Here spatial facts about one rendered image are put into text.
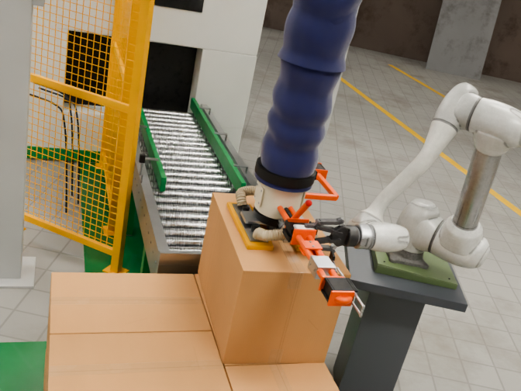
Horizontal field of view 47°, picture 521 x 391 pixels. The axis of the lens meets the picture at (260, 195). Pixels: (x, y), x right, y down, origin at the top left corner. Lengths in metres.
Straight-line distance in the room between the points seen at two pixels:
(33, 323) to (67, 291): 0.75
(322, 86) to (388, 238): 0.58
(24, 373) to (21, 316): 0.41
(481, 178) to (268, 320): 0.96
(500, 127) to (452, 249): 0.60
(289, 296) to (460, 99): 0.94
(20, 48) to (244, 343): 1.70
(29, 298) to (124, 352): 1.27
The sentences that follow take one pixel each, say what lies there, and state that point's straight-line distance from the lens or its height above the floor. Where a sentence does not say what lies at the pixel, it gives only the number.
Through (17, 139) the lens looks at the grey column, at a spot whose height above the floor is 0.82.
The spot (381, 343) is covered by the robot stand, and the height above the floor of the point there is 0.39.
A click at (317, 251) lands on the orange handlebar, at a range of 1.98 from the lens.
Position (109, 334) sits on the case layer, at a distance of 2.33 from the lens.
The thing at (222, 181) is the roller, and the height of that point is 0.55.
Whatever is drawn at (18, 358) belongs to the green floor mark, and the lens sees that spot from 3.07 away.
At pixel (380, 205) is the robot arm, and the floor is 1.12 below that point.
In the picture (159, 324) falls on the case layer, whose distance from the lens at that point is 2.40.
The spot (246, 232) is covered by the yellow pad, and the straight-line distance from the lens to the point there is 2.23.
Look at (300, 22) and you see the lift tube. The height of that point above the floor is 1.73.
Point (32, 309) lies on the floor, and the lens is 3.36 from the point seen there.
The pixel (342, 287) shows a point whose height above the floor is 1.09.
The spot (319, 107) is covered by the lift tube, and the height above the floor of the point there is 1.47.
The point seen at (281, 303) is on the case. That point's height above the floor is 0.81.
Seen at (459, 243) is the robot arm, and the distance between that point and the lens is 2.60.
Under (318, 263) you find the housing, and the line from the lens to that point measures 1.89.
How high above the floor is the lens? 1.99
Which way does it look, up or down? 24 degrees down
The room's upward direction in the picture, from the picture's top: 12 degrees clockwise
